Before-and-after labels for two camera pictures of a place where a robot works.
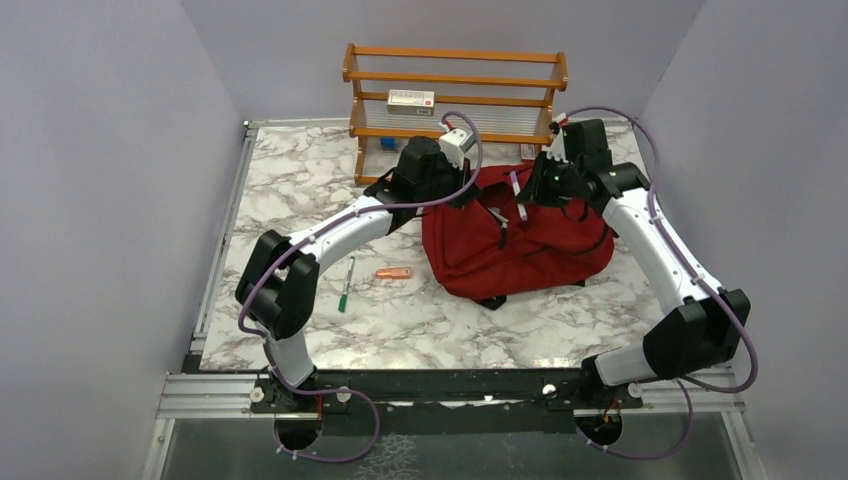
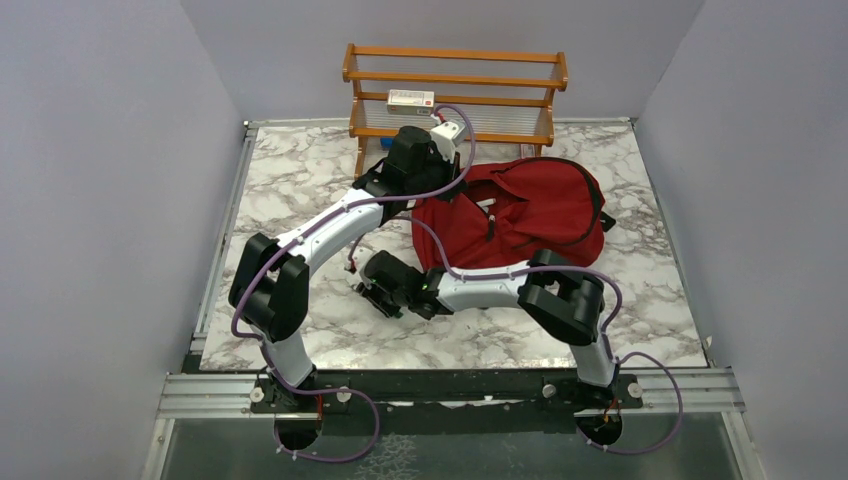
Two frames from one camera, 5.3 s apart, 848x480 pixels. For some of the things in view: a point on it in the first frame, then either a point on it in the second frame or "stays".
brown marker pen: (499, 216) -> (484, 203)
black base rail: (441, 401) stays
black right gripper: (535, 192) -> (371, 292)
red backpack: (479, 248) stays
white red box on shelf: (411, 102) stays
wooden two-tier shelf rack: (399, 93) stays
